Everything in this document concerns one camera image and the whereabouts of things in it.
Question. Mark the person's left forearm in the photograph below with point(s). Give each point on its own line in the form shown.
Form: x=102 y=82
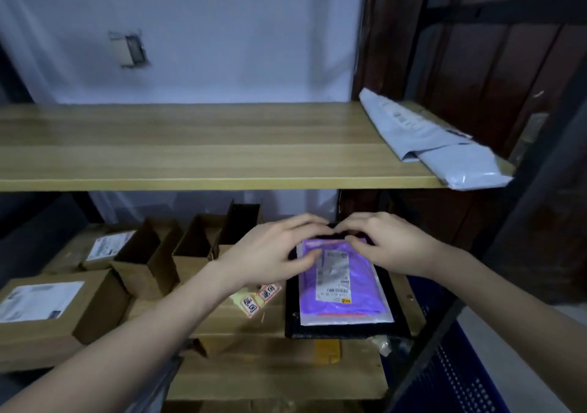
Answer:
x=114 y=339

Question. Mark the dark brown wooden door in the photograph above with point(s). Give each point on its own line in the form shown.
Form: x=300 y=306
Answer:
x=477 y=69

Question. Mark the black metal shelf frame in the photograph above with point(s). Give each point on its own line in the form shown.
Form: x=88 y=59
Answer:
x=513 y=197

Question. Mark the cardboard box with yellow tape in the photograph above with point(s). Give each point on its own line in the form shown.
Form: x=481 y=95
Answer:
x=275 y=371

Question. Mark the red and white sticker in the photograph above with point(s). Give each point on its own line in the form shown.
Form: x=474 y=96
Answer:
x=250 y=306
x=269 y=293

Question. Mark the light wooden shelf board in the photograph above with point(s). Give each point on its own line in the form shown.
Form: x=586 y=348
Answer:
x=201 y=147

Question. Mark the person's left thumb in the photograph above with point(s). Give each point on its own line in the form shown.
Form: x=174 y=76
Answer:
x=306 y=258

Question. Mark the open empty cardboard box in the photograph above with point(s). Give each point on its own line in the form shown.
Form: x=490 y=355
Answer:
x=236 y=227
x=195 y=247
x=146 y=261

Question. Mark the crumpled clear plastic scrap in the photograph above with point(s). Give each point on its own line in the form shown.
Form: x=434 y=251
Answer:
x=390 y=345

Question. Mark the person's right thumb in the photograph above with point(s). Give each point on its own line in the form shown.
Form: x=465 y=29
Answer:
x=358 y=246

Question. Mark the large labelled cardboard box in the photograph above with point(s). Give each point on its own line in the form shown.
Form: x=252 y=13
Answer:
x=55 y=316

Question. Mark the blue plastic crate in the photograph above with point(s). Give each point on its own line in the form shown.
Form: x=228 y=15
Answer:
x=454 y=376

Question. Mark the person's right forearm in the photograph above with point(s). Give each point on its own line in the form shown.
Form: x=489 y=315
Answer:
x=509 y=307

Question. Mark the wall socket box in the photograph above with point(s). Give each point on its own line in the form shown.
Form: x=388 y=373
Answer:
x=128 y=50

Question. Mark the purple packet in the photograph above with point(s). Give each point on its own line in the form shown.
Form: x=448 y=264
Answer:
x=341 y=289

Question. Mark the flat cardboard box with stickers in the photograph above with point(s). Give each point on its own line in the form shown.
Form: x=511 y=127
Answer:
x=215 y=316

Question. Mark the small labelled cardboard box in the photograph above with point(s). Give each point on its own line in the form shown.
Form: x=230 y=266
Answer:
x=106 y=248

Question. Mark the grey plastic mailer bag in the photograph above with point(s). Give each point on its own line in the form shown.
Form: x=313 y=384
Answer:
x=426 y=142

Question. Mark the black package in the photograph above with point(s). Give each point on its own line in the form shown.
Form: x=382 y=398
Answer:
x=293 y=321

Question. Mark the person's left hand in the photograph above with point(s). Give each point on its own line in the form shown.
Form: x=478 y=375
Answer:
x=257 y=257

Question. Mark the person's right hand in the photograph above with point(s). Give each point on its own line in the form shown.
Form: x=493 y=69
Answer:
x=399 y=247

